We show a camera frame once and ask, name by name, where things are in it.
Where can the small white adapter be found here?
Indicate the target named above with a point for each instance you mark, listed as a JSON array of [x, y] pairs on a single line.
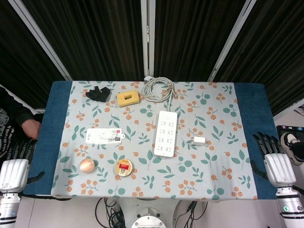
[[199, 140]]

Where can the yellow sponge block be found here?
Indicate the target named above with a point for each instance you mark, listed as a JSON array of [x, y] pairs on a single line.
[[122, 101]]

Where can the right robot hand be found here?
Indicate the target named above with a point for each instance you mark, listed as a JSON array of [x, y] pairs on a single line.
[[280, 168]]

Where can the person in black shirt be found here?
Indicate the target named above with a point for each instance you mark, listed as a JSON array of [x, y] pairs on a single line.
[[12, 114]]

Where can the white and black sneaker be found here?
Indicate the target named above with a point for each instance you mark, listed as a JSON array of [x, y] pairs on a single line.
[[288, 140]]

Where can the black pleated curtain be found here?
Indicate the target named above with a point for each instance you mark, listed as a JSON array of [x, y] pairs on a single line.
[[95, 35], [273, 47], [19, 59], [190, 35]]

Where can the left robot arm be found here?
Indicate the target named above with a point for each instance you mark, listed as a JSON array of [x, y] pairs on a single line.
[[9, 209]]

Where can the white power strip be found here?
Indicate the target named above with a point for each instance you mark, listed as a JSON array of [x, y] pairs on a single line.
[[165, 134]]

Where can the white metal frame post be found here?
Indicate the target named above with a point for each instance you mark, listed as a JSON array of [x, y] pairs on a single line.
[[231, 40], [146, 35], [40, 40]]

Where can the white printed flat package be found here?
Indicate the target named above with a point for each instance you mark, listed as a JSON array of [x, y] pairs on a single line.
[[102, 136]]

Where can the black device with coloured lights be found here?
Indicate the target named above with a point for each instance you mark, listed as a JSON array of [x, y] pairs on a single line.
[[288, 128]]

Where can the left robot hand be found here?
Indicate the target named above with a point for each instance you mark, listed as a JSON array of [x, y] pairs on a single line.
[[13, 174]]

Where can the white robot torso base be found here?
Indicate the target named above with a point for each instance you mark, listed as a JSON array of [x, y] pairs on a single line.
[[147, 218]]

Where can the pink egg-shaped ball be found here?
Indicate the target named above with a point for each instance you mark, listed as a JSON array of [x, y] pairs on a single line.
[[87, 165]]

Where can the floral patterned tablecloth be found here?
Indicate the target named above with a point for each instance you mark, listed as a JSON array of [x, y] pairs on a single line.
[[213, 166]]

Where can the round tin with red label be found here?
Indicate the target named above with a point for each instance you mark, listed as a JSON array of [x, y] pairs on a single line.
[[123, 168]]

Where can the blue table cover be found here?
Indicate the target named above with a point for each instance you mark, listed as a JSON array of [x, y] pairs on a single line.
[[251, 107]]

